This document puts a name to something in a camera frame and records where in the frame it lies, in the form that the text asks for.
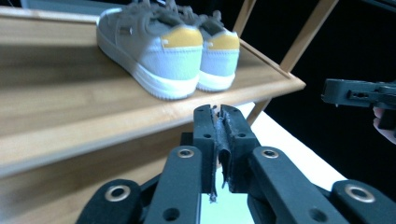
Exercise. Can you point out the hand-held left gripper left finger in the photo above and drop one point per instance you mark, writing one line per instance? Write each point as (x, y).
(204, 140)

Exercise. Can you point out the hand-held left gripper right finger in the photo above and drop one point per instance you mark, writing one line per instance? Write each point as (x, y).
(241, 140)

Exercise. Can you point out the beige sneaker with yellow heel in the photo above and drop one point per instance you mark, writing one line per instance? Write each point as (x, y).
(155, 59)
(219, 62)

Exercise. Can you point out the wooden three-tier shoe rack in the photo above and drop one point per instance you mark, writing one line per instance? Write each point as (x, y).
(62, 96)

